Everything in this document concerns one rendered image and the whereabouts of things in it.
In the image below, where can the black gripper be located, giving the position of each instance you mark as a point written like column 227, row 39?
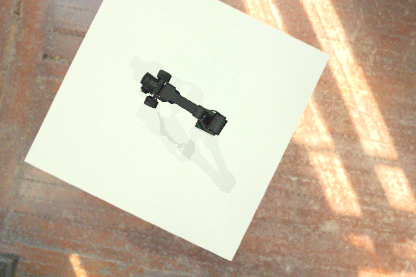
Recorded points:
column 152, row 101

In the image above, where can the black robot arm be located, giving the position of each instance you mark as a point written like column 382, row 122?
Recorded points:
column 207, row 121

